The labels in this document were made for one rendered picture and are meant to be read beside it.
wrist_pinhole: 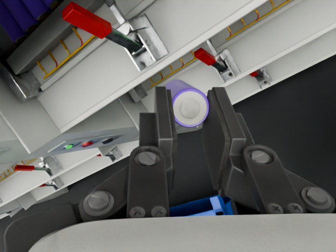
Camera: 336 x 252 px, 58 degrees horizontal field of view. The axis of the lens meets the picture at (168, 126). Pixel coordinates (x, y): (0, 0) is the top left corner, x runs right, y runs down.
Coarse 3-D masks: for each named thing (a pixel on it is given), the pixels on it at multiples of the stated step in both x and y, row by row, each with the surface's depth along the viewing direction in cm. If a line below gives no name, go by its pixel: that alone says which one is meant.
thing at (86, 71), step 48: (0, 0) 30; (48, 0) 27; (96, 0) 25; (144, 0) 25; (192, 0) 25; (240, 0) 23; (0, 48) 34; (48, 48) 30; (96, 48) 29; (144, 48) 26; (192, 48) 26; (0, 96) 31; (48, 96) 34; (96, 96) 32
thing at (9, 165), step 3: (9, 162) 40; (12, 162) 40; (15, 162) 40; (0, 165) 38; (3, 165) 39; (6, 165) 39; (9, 165) 39; (12, 165) 45; (0, 168) 38; (3, 168) 39; (6, 168) 39; (0, 171) 38
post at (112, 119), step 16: (96, 112) 42; (112, 112) 45; (0, 128) 30; (80, 128) 39; (96, 128) 41; (112, 128) 44; (128, 128) 48; (192, 128) 79; (0, 144) 31; (16, 144) 33; (48, 144) 38; (112, 144) 56; (0, 160) 37; (16, 160) 40
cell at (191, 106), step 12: (168, 84) 18; (180, 84) 16; (180, 96) 14; (192, 96) 14; (204, 96) 14; (180, 108) 14; (192, 108) 14; (204, 108) 14; (180, 120) 14; (192, 120) 14
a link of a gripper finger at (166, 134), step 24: (168, 96) 13; (144, 120) 13; (168, 120) 12; (144, 144) 12; (168, 144) 11; (168, 168) 11; (96, 192) 9; (120, 192) 10; (168, 192) 11; (96, 216) 9; (120, 216) 10
